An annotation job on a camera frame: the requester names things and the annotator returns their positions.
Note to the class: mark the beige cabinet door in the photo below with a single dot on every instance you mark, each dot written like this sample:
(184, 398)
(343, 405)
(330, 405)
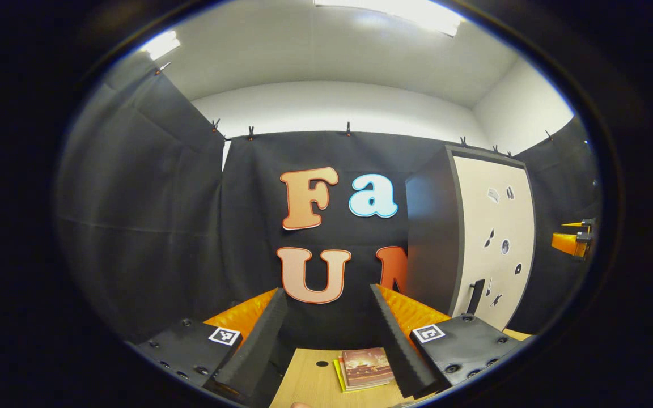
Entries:
(474, 226)

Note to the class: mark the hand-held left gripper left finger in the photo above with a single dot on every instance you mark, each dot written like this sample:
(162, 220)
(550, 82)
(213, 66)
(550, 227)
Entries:
(255, 351)

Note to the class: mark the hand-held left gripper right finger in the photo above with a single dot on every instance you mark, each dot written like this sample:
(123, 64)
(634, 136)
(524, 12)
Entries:
(400, 351)

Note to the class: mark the small ceiling light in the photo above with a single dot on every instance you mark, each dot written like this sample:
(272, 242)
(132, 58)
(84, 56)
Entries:
(161, 45)

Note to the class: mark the yellow book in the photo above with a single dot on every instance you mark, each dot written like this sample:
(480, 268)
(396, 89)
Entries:
(339, 371)

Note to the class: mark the dark grey cabinet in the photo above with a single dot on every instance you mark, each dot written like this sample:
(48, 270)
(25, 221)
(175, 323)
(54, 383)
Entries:
(431, 238)

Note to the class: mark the black backdrop cloth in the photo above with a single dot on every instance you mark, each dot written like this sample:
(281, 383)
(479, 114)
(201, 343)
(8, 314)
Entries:
(145, 215)

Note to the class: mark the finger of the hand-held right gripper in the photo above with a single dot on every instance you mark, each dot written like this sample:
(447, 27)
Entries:
(579, 224)
(565, 243)

